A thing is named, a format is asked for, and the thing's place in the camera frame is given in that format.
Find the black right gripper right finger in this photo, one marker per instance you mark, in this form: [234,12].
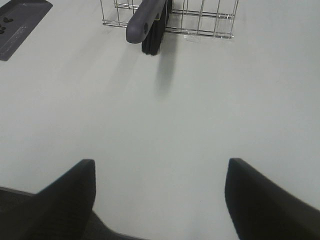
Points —
[262,210]

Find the purple plastic dustpan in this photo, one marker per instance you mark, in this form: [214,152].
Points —
[27,14]

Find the pile of coffee beans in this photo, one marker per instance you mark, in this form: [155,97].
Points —
[4,23]

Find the purple brush black bristles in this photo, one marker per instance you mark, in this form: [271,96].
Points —
[148,24]

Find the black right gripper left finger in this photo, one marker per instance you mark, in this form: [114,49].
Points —
[58,212]

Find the metal wire rack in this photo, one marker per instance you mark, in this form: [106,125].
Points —
[203,18]

